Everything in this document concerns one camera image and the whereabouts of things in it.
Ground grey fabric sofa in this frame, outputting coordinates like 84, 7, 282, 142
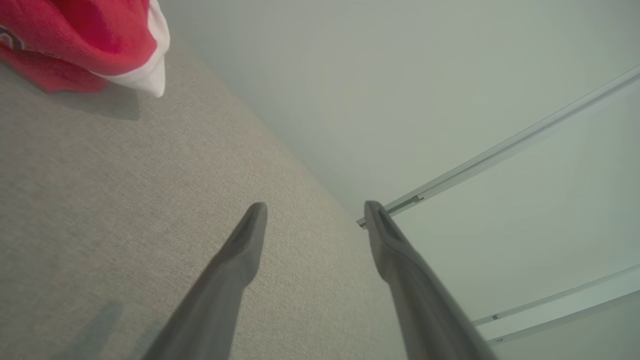
0, 37, 408, 360

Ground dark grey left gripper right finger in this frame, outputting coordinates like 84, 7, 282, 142
364, 200, 501, 360

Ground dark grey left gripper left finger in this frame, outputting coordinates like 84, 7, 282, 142
142, 202, 269, 360

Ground red white basketball jersey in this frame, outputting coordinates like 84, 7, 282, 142
0, 0, 171, 98

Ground aluminium partition rail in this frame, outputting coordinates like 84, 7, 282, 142
472, 264, 640, 346

